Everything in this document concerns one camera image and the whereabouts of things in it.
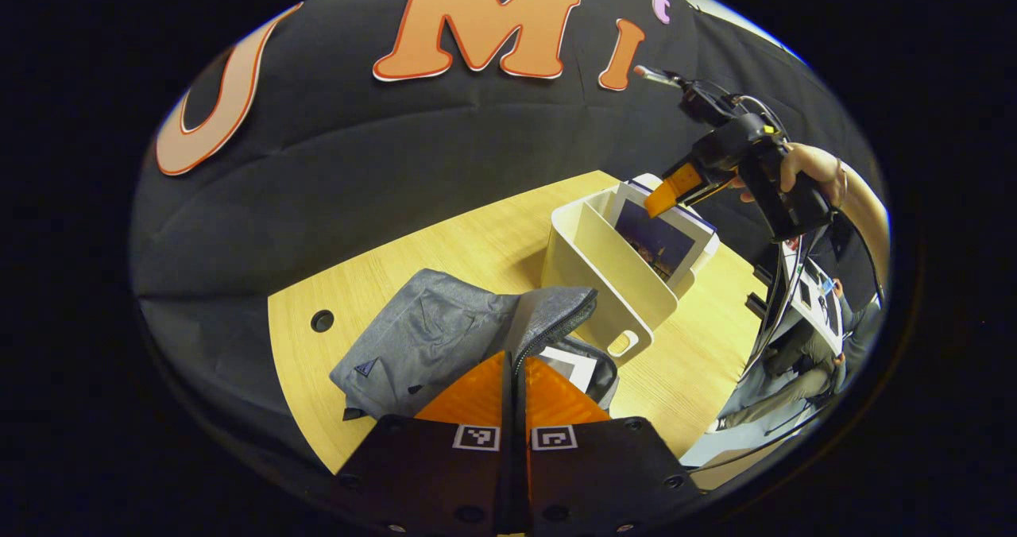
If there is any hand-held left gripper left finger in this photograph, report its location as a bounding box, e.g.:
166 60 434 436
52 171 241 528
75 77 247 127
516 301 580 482
334 351 513 536

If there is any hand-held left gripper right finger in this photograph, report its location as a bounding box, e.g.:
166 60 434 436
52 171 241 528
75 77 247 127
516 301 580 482
513 355 705 536

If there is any blue spine book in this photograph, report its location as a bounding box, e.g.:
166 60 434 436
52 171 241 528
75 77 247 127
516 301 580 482
607 177 717 288

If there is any portrait cover book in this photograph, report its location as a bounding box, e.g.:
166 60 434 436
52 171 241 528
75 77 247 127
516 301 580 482
538 346 597 396

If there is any white bookshelf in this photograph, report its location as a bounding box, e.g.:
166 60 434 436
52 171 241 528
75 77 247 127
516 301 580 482
539 172 721 368

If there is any grey schoolbag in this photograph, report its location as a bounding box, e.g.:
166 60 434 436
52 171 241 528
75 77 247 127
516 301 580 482
329 268 621 423

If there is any white side desk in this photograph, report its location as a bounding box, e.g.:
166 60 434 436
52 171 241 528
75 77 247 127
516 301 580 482
782 239 845 356

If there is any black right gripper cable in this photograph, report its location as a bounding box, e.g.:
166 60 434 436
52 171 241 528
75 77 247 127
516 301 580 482
743 92 887 379

